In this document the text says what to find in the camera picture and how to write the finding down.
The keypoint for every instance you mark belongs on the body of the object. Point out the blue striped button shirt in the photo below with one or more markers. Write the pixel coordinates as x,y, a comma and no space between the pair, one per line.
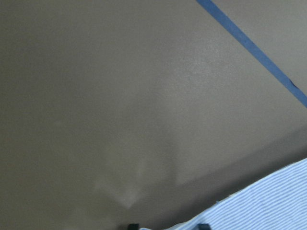
277,201

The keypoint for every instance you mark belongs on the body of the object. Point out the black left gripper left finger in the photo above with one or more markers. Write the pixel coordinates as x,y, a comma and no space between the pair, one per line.
133,226

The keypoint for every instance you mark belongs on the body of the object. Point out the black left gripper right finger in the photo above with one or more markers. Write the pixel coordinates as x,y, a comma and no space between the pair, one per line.
203,226

